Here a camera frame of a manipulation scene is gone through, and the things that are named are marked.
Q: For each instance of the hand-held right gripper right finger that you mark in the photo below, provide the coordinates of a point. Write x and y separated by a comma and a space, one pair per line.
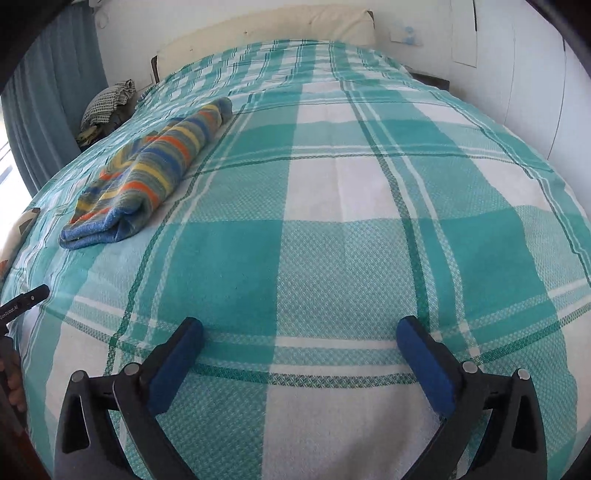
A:
427, 364

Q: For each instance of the pile of checked clothes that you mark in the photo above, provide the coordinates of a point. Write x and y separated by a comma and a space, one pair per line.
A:
108, 101

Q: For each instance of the dark bedside table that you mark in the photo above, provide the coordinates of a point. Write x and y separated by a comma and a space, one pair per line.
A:
431, 81

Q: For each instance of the geometric print pillow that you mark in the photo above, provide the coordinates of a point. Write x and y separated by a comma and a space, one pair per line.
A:
18, 230

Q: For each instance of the blue-grey curtain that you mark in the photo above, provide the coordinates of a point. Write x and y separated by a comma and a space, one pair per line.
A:
51, 92

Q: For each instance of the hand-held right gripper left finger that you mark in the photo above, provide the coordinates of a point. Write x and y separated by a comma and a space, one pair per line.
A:
173, 364

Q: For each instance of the wall socket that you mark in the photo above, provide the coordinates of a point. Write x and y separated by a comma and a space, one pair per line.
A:
406, 36

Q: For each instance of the person's left hand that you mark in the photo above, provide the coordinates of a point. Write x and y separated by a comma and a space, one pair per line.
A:
16, 383

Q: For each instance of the teal plaid bedspread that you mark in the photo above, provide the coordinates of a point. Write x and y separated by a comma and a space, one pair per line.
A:
346, 207

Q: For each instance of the striped knitted sweater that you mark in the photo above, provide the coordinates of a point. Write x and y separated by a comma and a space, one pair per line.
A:
147, 166

